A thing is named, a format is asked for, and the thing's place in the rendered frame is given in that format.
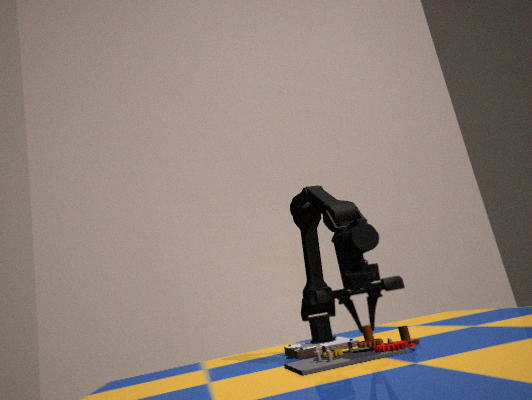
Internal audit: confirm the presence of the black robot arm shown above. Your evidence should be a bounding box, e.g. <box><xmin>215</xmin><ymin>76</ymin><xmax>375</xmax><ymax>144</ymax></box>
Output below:
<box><xmin>290</xmin><ymin>185</ymin><xmax>381</xmax><ymax>344</ymax></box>

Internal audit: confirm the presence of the orange gear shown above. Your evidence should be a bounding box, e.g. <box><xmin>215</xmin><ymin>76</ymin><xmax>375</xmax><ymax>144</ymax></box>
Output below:
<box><xmin>358</xmin><ymin>325</ymin><xmax>384</xmax><ymax>348</ymax></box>

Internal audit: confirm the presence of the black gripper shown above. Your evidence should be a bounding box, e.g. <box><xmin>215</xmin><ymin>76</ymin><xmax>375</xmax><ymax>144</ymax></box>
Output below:
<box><xmin>314</xmin><ymin>256</ymin><xmax>405</xmax><ymax>333</ymax></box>

